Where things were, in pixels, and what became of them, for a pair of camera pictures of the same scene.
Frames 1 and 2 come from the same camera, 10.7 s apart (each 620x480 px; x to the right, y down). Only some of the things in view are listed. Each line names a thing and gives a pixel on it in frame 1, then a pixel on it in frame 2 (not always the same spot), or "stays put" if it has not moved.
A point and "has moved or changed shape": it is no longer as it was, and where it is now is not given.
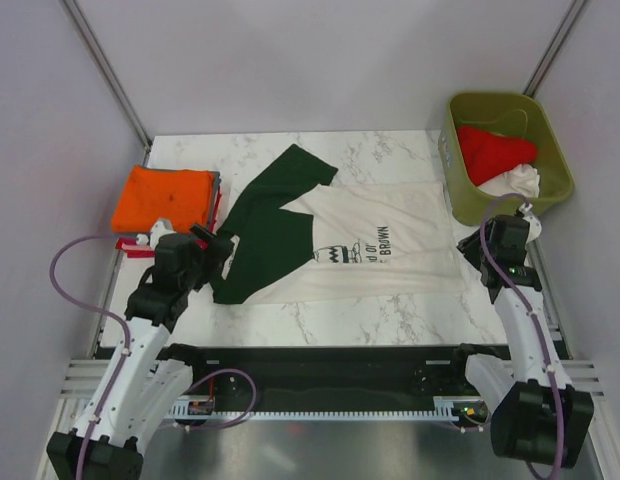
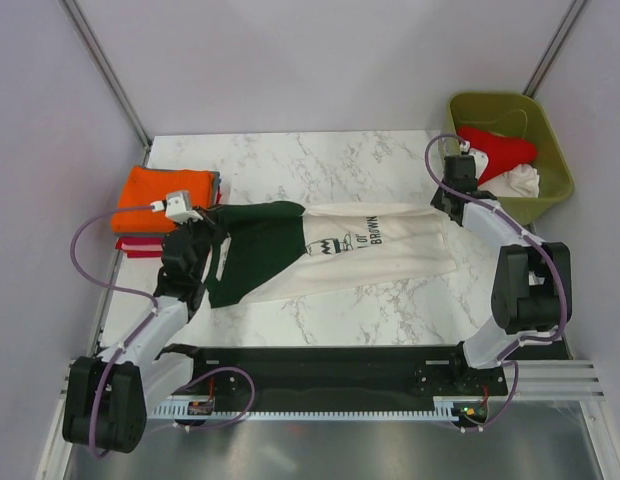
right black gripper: (468, 246) → (437, 199)
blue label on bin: (442, 145) stays put
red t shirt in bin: (489, 155) stays put
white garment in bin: (522, 179) stays put
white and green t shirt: (293, 235) has moved or changed shape
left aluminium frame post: (108, 72) stays put
